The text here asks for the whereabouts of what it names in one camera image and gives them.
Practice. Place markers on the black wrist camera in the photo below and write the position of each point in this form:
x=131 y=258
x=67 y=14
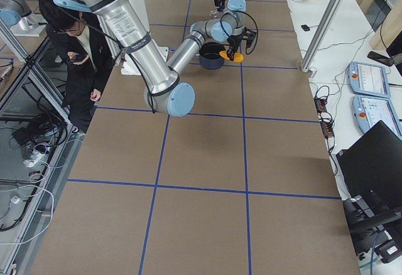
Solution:
x=249 y=36

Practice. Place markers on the teach pendant tablet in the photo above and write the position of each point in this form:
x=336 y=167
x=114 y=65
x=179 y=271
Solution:
x=367 y=79
x=369 y=110

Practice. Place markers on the blue saucepan with handle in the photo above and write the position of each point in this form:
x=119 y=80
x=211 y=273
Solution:
x=209 y=57

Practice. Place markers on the yellow corn cob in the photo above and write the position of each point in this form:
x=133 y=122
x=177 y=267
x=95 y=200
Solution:
x=238 y=57

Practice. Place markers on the phone in person's hand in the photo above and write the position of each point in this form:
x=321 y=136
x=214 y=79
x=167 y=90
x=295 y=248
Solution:
x=78 y=58

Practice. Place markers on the small black puck device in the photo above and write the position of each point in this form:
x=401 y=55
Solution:
x=305 y=27

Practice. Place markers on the black laptop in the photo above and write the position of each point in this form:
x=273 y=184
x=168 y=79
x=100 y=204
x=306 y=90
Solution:
x=373 y=163

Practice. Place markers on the aluminium frame post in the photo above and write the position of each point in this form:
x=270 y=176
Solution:
x=319 y=35

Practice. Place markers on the orange black power strip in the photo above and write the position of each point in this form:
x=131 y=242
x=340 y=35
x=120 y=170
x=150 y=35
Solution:
x=325 y=118

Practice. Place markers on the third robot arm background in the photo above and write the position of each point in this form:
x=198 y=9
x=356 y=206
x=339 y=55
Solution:
x=20 y=19

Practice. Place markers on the glass pot lid blue knob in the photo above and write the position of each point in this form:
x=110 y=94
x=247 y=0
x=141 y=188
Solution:
x=217 y=12

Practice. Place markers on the black smartphone on table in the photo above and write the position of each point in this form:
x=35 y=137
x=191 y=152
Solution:
x=387 y=61

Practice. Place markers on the upper teach pendant tablet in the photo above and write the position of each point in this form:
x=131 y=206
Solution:
x=367 y=79

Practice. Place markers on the lower teach pendant tablet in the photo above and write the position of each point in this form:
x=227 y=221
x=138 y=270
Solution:
x=369 y=110

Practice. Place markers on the seated person black jacket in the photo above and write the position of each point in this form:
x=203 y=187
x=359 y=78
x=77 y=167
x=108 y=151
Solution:
x=72 y=32

